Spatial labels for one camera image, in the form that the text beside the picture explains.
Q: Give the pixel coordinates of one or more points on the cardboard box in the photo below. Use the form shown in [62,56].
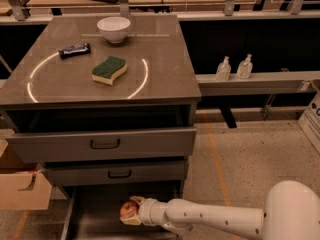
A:
[22,185]

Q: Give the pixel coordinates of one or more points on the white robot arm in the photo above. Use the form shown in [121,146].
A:
[291,212]

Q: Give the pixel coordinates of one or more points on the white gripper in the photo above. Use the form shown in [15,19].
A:
[149,211]

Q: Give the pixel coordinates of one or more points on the red apple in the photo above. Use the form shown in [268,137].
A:
[129,209]

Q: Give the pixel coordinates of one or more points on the grey bottom drawer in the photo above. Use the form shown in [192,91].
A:
[94,211]

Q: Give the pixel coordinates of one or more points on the grey drawer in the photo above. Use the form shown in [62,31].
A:
[117,173]
[95,134]
[94,211]

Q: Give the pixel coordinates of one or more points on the grey top drawer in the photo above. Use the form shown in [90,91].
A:
[95,134]

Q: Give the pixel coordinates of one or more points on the grey middle drawer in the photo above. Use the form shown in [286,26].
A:
[117,173]

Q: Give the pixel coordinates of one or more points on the white ceramic bowl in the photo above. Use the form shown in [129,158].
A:
[114,29]

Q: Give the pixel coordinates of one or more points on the right clear sanitizer bottle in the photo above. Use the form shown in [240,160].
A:
[245,68]

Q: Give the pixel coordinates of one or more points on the white printed box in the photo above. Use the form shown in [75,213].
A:
[309,122]

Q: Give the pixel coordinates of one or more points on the clear sanitizer bottle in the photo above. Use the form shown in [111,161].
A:
[223,70]
[245,68]

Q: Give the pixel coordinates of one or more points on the dark snack bar wrapper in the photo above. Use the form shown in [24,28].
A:
[74,50]

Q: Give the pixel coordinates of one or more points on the green yellow sponge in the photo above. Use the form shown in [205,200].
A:
[109,70]

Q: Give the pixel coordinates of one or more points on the grey drawer cabinet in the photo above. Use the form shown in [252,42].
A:
[159,72]

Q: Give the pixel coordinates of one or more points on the left clear sanitizer bottle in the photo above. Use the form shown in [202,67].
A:
[223,70]

